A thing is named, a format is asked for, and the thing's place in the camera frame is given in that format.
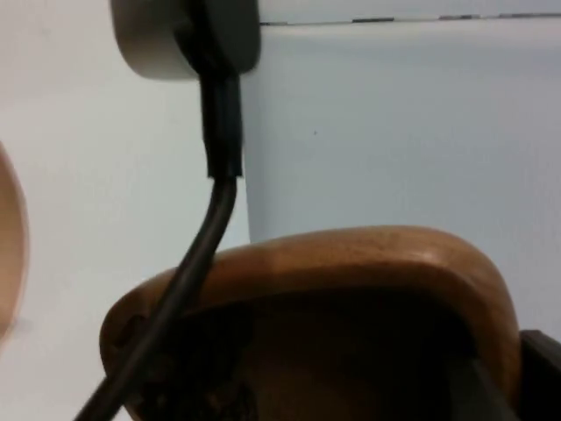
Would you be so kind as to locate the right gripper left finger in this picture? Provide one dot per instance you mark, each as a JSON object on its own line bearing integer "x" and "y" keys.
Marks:
{"x": 480, "y": 394}

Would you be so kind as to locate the dark wooden cup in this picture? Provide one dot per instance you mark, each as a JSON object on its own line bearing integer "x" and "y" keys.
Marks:
{"x": 350, "y": 272}

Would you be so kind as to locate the pale wooden bowl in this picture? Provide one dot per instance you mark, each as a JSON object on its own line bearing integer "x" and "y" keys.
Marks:
{"x": 11, "y": 245}

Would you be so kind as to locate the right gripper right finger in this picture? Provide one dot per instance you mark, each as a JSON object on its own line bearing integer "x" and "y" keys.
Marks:
{"x": 541, "y": 377}

